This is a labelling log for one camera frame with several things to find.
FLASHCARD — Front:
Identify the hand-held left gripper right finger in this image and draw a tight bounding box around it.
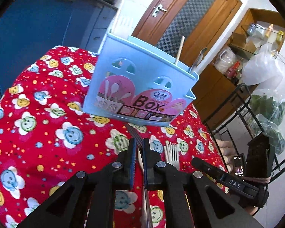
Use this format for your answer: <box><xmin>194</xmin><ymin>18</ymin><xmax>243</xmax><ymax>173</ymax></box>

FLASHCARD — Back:
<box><xmin>142</xmin><ymin>138</ymin><xmax>263</xmax><ymax>228</ymax></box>

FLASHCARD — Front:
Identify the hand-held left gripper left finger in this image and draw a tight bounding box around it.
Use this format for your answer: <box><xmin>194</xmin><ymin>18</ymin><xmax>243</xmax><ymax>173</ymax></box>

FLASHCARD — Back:
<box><xmin>17</xmin><ymin>138</ymin><xmax>137</xmax><ymax>228</ymax></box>

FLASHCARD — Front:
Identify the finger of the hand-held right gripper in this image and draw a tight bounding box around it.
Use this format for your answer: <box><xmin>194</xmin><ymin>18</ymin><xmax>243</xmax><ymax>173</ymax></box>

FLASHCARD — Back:
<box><xmin>191</xmin><ymin>157</ymin><xmax>228</xmax><ymax>184</ymax></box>

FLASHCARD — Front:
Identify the light blue utensil box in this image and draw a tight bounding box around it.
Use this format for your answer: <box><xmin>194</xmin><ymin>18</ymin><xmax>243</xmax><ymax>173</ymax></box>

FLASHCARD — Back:
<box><xmin>83</xmin><ymin>33</ymin><xmax>200</xmax><ymax>127</ymax></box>

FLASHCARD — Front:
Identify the metal table knife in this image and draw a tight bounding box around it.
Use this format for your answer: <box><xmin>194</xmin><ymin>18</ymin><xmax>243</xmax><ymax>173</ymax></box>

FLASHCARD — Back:
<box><xmin>189</xmin><ymin>47</ymin><xmax>208</xmax><ymax>74</ymax></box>

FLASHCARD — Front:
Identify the tray of eggs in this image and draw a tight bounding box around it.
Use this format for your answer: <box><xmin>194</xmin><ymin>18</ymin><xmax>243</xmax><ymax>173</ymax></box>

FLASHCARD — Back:
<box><xmin>216</xmin><ymin>139</ymin><xmax>237</xmax><ymax>171</ymax></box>

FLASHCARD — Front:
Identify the wooden shelf cabinet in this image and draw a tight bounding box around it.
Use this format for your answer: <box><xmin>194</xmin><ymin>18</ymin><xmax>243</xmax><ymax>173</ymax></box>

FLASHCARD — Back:
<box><xmin>192</xmin><ymin>8</ymin><xmax>285</xmax><ymax>124</ymax></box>

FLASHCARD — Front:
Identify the bag of green vegetables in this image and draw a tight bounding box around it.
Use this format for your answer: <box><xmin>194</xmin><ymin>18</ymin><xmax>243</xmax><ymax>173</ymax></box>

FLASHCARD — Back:
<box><xmin>249</xmin><ymin>89</ymin><xmax>285</xmax><ymax>155</ymax></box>

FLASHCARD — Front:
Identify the red smiley flower tablecloth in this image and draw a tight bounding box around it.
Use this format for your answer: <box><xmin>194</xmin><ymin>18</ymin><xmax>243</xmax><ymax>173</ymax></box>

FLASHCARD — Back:
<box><xmin>0</xmin><ymin>46</ymin><xmax>231</xmax><ymax>228</ymax></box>

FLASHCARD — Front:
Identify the red sauce bottle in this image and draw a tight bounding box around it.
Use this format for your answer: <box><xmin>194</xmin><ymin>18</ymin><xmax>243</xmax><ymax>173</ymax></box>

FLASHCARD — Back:
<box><xmin>226</xmin><ymin>60</ymin><xmax>243</xmax><ymax>81</ymax></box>

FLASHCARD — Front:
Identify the clear bag of food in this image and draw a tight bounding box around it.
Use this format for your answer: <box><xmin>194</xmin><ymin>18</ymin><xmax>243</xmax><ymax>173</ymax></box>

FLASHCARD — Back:
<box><xmin>214</xmin><ymin>49</ymin><xmax>237</xmax><ymax>74</ymax></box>

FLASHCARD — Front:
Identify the white plastic bag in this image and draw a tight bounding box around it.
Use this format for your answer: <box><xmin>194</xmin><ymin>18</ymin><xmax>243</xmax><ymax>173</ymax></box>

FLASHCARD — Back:
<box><xmin>242</xmin><ymin>44</ymin><xmax>285</xmax><ymax>86</ymax></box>

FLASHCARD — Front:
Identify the cardboard box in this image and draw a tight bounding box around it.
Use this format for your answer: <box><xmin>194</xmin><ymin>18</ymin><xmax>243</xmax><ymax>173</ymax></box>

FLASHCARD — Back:
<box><xmin>230</xmin><ymin>33</ymin><xmax>257</xmax><ymax>53</ymax></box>

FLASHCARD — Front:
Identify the wooden door with glass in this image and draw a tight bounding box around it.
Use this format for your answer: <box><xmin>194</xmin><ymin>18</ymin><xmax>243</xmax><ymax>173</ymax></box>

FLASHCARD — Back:
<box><xmin>132</xmin><ymin>0</ymin><xmax>243</xmax><ymax>64</ymax></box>

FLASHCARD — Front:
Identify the blue kitchen base cabinet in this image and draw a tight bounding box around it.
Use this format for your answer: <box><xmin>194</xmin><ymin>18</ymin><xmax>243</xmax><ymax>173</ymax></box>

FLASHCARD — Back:
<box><xmin>0</xmin><ymin>0</ymin><xmax>119</xmax><ymax>95</ymax></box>

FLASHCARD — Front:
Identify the black wire rack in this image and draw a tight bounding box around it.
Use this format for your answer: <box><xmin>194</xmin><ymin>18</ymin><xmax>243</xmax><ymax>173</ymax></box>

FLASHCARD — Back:
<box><xmin>204</xmin><ymin>83</ymin><xmax>285</xmax><ymax>186</ymax></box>

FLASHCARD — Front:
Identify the metal door handle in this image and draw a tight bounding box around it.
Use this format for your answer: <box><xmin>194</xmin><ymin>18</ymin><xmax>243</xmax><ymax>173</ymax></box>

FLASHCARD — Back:
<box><xmin>152</xmin><ymin>3</ymin><xmax>167</xmax><ymax>17</ymax></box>

